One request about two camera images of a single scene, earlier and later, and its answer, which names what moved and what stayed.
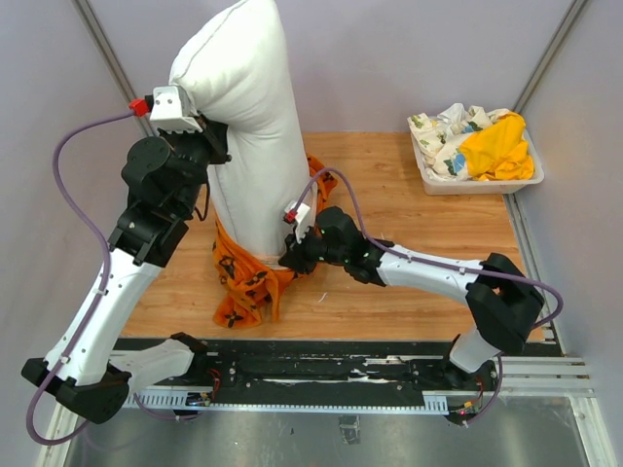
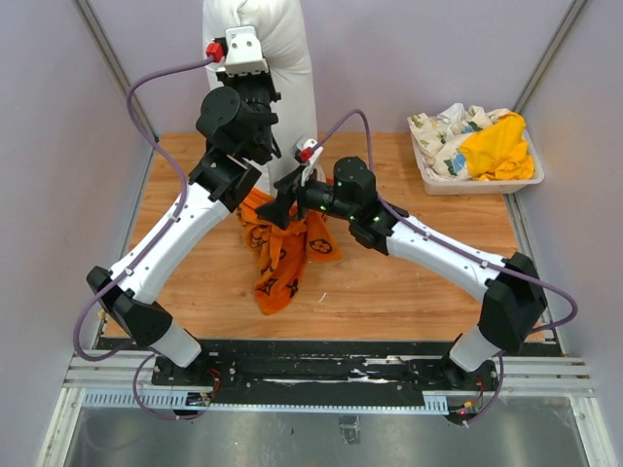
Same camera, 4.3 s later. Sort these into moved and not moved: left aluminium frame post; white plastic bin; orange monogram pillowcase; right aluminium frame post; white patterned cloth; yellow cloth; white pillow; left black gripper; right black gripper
Moved: left black gripper; orange monogram pillowcase; white pillow; right black gripper
Not moved: yellow cloth; white patterned cloth; right aluminium frame post; white plastic bin; left aluminium frame post
